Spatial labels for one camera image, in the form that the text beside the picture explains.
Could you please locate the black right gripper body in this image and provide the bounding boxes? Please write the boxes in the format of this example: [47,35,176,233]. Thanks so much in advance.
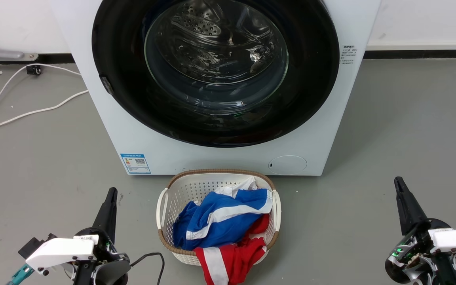
[385,221,450,285]

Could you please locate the white washing machine body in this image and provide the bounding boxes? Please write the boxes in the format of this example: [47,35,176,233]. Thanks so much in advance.
[48,0,382,177]

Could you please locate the grey wall pipe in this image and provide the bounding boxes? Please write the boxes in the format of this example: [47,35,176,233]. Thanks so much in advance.
[0,24,39,62]

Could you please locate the blue energy label sticker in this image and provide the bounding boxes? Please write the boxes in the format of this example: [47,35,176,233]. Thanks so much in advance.
[120,154,151,175]

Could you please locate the teal cable plug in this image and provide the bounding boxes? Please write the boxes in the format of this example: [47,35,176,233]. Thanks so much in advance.
[6,263,34,285]

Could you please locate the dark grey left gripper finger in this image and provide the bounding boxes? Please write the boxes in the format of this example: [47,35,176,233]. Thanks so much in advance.
[109,188,118,242]
[92,188,113,234]

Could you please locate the round white filter cover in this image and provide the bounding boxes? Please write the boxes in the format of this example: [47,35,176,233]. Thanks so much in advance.
[268,155,308,175]

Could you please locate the red and white garment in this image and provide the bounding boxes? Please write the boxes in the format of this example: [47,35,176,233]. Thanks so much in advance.
[194,214,271,285]

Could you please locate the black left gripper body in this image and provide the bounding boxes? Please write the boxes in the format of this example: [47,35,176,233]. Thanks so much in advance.
[78,228,129,265]

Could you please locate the blue and white garment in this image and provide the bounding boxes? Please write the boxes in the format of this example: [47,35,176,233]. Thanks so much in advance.
[173,189,274,251]

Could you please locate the small black text label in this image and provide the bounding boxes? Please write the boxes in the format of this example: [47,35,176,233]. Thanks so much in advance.
[341,45,358,65]

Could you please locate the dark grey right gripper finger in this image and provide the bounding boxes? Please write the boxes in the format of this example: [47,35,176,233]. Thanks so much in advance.
[394,177,416,236]
[398,177,429,231]

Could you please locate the white laundry basket brown rim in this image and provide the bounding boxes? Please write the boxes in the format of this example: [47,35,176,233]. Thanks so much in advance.
[156,169,282,266]

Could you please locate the stainless steel washer drum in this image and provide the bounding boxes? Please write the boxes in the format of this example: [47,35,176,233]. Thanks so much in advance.
[145,0,289,86]

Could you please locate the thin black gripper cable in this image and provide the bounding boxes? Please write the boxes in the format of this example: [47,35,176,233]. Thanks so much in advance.
[130,253,165,285]

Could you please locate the black round washer door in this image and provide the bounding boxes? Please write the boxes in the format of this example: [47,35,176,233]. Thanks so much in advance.
[92,0,340,148]

